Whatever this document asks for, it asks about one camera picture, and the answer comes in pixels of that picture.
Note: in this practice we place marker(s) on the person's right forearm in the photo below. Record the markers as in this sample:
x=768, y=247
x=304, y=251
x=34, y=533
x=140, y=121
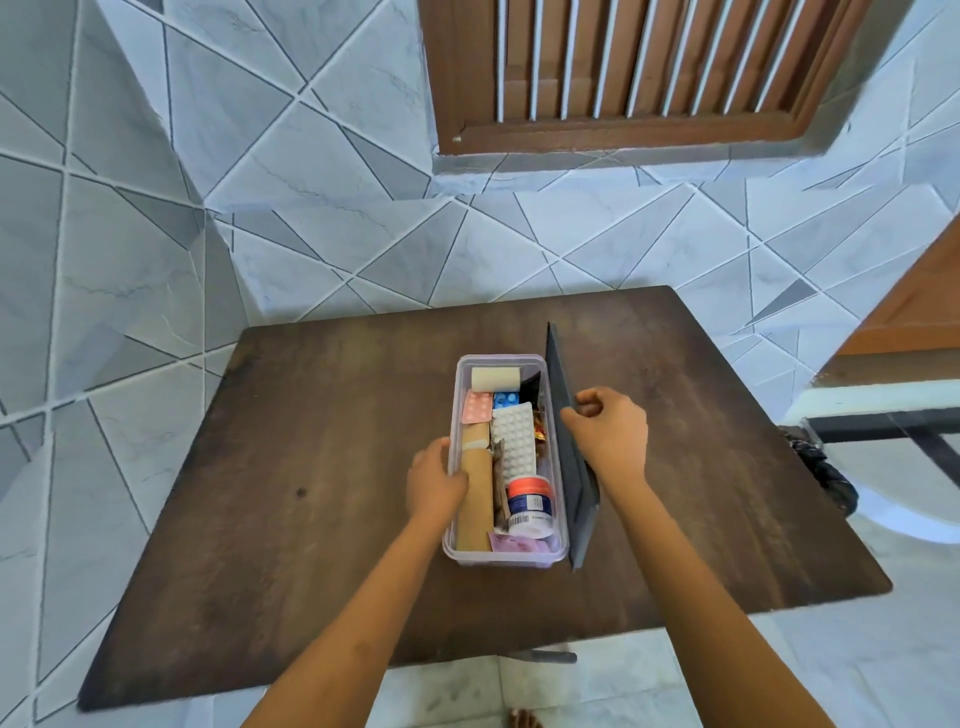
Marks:
x=712, y=622

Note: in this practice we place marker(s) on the brown wooden louvred window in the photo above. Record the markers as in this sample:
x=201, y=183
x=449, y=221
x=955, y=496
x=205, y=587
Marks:
x=637, y=135

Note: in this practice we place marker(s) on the white many-pill blister pack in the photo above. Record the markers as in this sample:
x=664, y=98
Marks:
x=514, y=442

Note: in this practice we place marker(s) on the brown wooden door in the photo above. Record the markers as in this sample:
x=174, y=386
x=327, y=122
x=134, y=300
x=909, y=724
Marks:
x=915, y=307

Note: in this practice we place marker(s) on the gold foil wrapper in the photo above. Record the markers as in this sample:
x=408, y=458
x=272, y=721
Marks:
x=538, y=431

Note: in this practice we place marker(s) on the lilac strip sachet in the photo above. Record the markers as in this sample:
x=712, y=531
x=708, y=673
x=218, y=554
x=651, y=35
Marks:
x=521, y=545

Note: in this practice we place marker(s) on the dark brown wooden table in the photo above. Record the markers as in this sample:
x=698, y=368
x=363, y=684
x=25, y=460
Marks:
x=750, y=375

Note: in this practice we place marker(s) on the tan bandage roll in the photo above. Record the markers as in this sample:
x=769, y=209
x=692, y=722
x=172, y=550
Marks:
x=476, y=502

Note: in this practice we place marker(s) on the black trash bag bin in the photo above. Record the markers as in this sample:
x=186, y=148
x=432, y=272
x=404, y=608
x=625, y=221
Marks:
x=825, y=469

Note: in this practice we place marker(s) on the pink blister pack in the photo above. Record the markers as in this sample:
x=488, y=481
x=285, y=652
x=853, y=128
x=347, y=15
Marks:
x=478, y=406

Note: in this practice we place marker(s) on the white jar red blue label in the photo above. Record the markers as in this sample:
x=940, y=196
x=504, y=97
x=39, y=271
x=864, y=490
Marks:
x=531, y=510

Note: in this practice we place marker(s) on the person's right hand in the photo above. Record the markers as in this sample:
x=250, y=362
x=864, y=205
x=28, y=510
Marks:
x=615, y=442

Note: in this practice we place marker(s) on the clear plastic storage box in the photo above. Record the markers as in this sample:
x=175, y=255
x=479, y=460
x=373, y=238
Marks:
x=450, y=551

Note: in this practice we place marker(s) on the dark grey box lid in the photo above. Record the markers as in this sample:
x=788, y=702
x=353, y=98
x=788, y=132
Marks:
x=577, y=487

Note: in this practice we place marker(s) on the white tape roll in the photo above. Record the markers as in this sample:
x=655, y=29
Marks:
x=495, y=378

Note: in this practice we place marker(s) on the person's left forearm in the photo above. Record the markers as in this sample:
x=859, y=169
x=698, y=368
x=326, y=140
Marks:
x=352, y=630

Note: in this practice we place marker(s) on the blue blister pack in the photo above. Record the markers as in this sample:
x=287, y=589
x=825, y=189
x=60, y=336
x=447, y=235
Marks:
x=506, y=399

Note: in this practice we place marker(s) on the person's right foot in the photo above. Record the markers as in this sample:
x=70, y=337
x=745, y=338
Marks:
x=525, y=720

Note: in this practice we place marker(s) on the black blister pack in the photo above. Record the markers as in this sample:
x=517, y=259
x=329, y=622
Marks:
x=530, y=390

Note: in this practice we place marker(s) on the person's left hand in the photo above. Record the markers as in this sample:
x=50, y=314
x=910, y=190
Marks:
x=435, y=484

